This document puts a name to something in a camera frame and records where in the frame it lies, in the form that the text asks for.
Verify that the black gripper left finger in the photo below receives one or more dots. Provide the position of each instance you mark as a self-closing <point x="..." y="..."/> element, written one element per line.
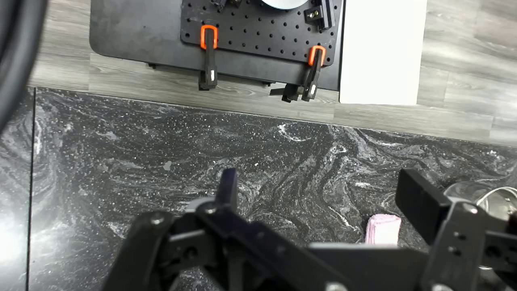
<point x="228" y="187"/>

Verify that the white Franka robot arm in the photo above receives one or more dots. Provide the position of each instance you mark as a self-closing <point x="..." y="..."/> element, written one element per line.
<point x="283" y="2"/>

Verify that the small black bracket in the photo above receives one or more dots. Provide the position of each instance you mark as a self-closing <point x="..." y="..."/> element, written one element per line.
<point x="317" y="13"/>

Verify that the white box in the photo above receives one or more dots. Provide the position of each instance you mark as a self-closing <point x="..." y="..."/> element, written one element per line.
<point x="382" y="48"/>

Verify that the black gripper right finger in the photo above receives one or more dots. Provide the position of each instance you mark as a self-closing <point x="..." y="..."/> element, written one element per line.
<point x="422" y="202"/>

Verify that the orange black clamp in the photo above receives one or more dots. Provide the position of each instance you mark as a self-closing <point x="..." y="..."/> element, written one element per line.
<point x="311" y="74"/>
<point x="207" y="69"/>

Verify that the clear glass cup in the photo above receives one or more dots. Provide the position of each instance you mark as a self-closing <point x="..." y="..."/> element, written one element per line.
<point x="498" y="196"/>

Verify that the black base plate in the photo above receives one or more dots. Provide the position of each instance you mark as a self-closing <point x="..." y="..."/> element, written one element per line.
<point x="134" y="26"/>

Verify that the black perforated mounting board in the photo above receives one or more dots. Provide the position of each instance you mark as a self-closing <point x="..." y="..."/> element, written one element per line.
<point x="259" y="32"/>

